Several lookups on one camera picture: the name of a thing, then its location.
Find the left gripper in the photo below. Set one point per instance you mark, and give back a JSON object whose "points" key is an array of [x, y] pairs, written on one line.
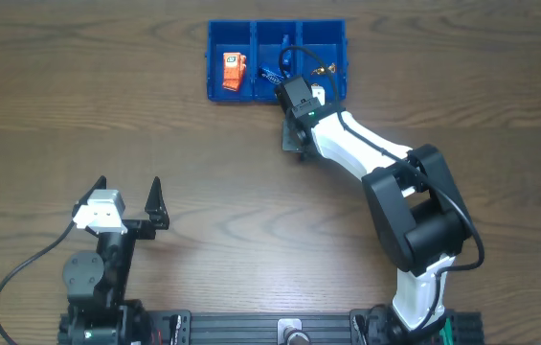
{"points": [[138, 229]]}

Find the orange candy box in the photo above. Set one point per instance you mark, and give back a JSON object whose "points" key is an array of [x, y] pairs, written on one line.
{"points": [[233, 85], [232, 64]]}

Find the blue candy pack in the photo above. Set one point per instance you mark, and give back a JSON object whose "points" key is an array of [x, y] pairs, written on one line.
{"points": [[270, 73], [287, 55]]}

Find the gold candy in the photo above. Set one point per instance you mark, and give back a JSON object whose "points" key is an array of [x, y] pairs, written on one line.
{"points": [[322, 71]]}

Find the blue tray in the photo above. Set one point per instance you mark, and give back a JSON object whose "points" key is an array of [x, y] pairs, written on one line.
{"points": [[229, 33]]}

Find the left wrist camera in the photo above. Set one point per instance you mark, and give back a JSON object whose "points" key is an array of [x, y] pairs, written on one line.
{"points": [[102, 211]]}

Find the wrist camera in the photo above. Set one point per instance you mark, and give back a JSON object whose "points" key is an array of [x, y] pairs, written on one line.
{"points": [[102, 211], [318, 95]]}

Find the mounting rail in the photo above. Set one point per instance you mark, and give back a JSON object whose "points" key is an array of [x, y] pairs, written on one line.
{"points": [[251, 328]]}

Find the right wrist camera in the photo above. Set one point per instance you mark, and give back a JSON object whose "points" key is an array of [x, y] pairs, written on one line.
{"points": [[318, 95]]}

